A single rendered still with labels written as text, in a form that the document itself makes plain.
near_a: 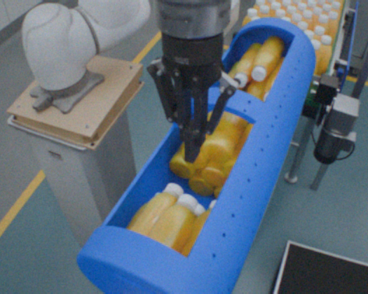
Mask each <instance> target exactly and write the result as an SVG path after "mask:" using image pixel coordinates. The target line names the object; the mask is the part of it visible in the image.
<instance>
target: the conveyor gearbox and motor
mask: <svg viewBox="0 0 368 294"><path fill-rule="evenodd" d="M359 105H360V101H359V100H358V99H353V98H352V97H347V96H344V95H342V94H340V93H338V94H337V96H336V100H333V102H332V105H331V106H328V107H327V111H326V115H325V117H324V118H323V120H322V123H321V125H322V129H321V133H320V136H319V138H318V140H317V143H316V142H315V139H314V137H313V133H312V132H311V136H312V139H313V143H314V144H315V148H314V151H313V155H314V157H315V159H316V160H317V161H319V162H320V163H323V164H325V165H330V164H333V163H334V162H335V160H345V159H346V158H348V157H350V156H351V154H352V153H353V151H354V150H355V137H356V132H353V126H354V125H355V123H356V120H357V118H358V116H359V115H358V112H359V108H358V107H359ZM352 147H353V149H352ZM351 149H352V152H351V153H350V154H349V155H347V156H346V157H344V158H340V159H337V156H338V155H339V153H340V152H341V151H345V152H347V153H349V152H350V151H351Z"/></svg>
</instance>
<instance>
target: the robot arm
mask: <svg viewBox="0 0 368 294"><path fill-rule="evenodd" d="M231 2H232V0H153V8H154V22H155V23H156V26H157V27H158V28H159V29H160V30H161V38H162V49H163V56H162V58H159V57H157V58H155V60H154V61H153V62H152V63H150V65H149V66H148V67H147V68H146V69H147V71H148V72H149V74H150V75H151V77H152V78H153V80H154V82H155V84H156V89H157V91H158V95H159V97H160V101H161V105H162V107H163V110H164V111H165V115H166V118H167V121H168V122H169V123H176V124H177V126H178V127H179V135H180V140H181V141H183V142H184V160H185V161H186V162H188V163H191V164H193V163H194V162H195V160H196V158H197V157H198V155H199V153H200V147H201V146H202V145H203V143H204V141H205V133H206V134H207V135H209V136H212V135H213V132H214V131H215V129H216V127H217V126H218V124H219V121H220V120H221V116H222V114H223V112H224V111H225V109H226V106H227V104H228V102H229V99H230V98H231V97H232V96H233V95H234V94H235V93H236V91H237V89H238V88H239V86H240V84H241V81H240V79H238V78H234V79H231V78H230V76H228V75H227V74H226V73H225V66H224V63H223V62H222V55H223V38H224V30H225V28H227V26H228V25H229V22H230V21H231ZM149 15H150V6H149V2H148V0H79V4H78V6H77V7H75V8H73V9H69V10H68V8H67V7H66V6H63V5H60V4H56V3H45V4H41V5H40V6H37V7H36V8H34V9H32V10H31V11H30V12H28V14H27V15H26V17H25V19H24V21H23V24H22V42H23V44H22V46H23V48H24V52H25V55H26V59H27V61H28V62H29V66H30V68H31V70H32V73H33V74H34V75H35V77H36V79H37V81H38V83H39V85H38V86H36V87H34V88H32V89H31V90H30V92H29V93H30V97H31V98H35V99H37V100H36V101H35V102H34V104H33V105H32V107H33V109H34V110H35V111H36V112H37V113H38V112H40V111H42V110H44V109H45V108H46V107H48V106H50V105H51V106H53V107H55V108H57V109H59V110H60V111H61V112H62V114H68V113H70V112H71V111H72V109H73V108H74V107H75V105H77V104H78V103H79V102H80V101H81V100H82V99H83V98H84V97H85V96H86V95H87V94H88V93H90V92H91V91H92V90H93V89H94V88H96V87H97V86H98V85H99V84H100V83H103V82H104V76H103V75H102V74H100V73H95V72H91V71H89V70H88V69H87V67H86V65H87V64H88V63H89V61H90V60H91V59H92V58H93V57H94V56H95V55H97V54H99V53H102V52H104V51H107V50H109V49H111V48H113V47H115V46H118V45H120V44H122V43H124V42H125V41H126V40H128V39H129V38H131V37H133V36H134V35H135V34H136V33H137V32H138V31H139V30H140V29H141V28H143V27H144V26H145V25H146V24H147V22H148V21H149ZM171 77H172V79H173V81H174V86H173V83H172V79H171ZM218 80H219V83H220V85H219V93H221V94H220V95H219V96H218V98H217V101H216V104H215V106H214V109H213V111H212V115H211V116H210V120H209V121H208V105H207V103H209V97H208V90H209V88H211V87H212V86H213V85H214V84H215V83H216V82H217V81H218ZM174 87H175V88H174ZM191 98H194V115H191ZM192 116H194V119H193V118H192ZM190 120H191V121H190Z"/></svg>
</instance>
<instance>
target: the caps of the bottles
mask: <svg viewBox="0 0 368 294"><path fill-rule="evenodd" d="M268 1H270V2H272V4H271V8H273V9H279V8H280V3H278V2H275V0H268ZM328 1H333V2H332V6H330V5H329V4H328V3H325V2H326V0H317V2H318V3H320V4H324V6H323V8H322V9H323V10H325V11H330V12H329V16H330V18H333V19H336V18H337V17H338V13H337V12H335V11H331V9H332V7H334V8H339V7H340V5H341V3H340V2H338V1H334V0H328ZM291 2H292V1H291V0H283V1H282V4H283V5H285V6H288V7H287V12H288V13H296V9H297V8H296V7H294V6H290V4H291ZM293 2H295V3H298V8H299V9H301V10H304V14H303V16H304V17H306V18H310V17H311V16H312V15H313V13H312V12H311V11H310V10H306V8H307V5H306V4H305V3H300V2H301V0H293ZM317 2H316V1H314V0H308V6H310V7H315V8H314V9H313V12H314V13H317V14H321V13H322V9H321V8H319V7H317V6H316V4H317ZM256 3H257V4H258V5H264V4H265V0H256ZM328 18H329V17H328V15H325V14H321V15H320V17H319V20H320V21H322V22H326V21H328Z"/></svg>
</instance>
